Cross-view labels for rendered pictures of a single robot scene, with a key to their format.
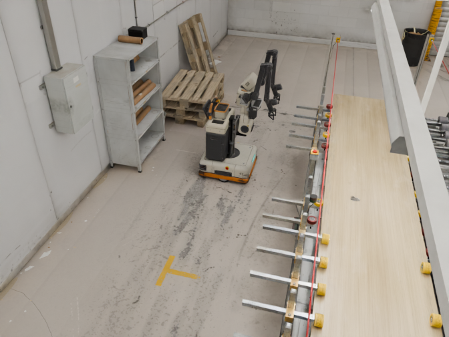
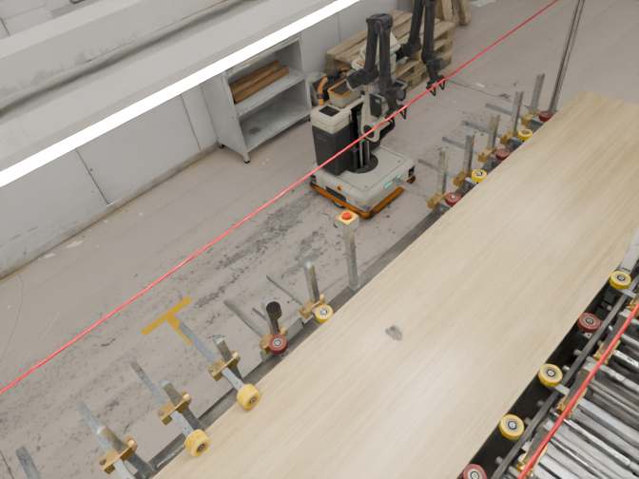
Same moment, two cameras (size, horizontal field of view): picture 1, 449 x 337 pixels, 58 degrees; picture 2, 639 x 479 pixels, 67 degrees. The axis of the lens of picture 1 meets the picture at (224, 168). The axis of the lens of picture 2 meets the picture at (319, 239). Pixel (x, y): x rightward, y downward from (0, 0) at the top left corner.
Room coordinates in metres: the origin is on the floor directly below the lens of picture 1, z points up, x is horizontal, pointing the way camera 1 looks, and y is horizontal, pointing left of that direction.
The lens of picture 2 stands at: (1.81, -1.68, 2.72)
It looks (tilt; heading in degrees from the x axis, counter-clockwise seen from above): 46 degrees down; 38
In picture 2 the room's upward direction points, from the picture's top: 9 degrees counter-clockwise
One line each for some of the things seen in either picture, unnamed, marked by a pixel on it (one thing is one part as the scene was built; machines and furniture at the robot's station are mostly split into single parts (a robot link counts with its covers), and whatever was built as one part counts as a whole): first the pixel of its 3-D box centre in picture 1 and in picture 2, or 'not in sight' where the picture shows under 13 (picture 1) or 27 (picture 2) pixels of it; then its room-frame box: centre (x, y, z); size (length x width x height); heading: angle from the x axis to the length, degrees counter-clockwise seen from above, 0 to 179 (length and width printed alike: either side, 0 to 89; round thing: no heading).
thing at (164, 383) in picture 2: (298, 257); (183, 408); (2.15, -0.57, 0.89); 0.04 x 0.04 x 0.48; 76
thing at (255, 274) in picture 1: (285, 280); (106, 446); (1.88, -0.44, 0.95); 0.50 x 0.04 x 0.04; 76
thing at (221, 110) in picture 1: (221, 111); (344, 93); (4.58, 0.05, 0.87); 0.23 x 0.15 x 0.11; 166
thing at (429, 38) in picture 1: (417, 78); not in sight; (4.85, -2.38, 1.25); 0.15 x 0.08 x 1.10; 166
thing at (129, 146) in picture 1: (133, 103); (251, 61); (4.91, 1.22, 0.78); 0.90 x 0.45 x 1.55; 166
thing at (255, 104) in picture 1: (254, 106); (386, 94); (4.48, -0.34, 0.99); 0.28 x 0.16 x 0.22; 166
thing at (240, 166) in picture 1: (228, 160); (361, 174); (4.55, -0.06, 0.16); 0.67 x 0.64 x 0.25; 76
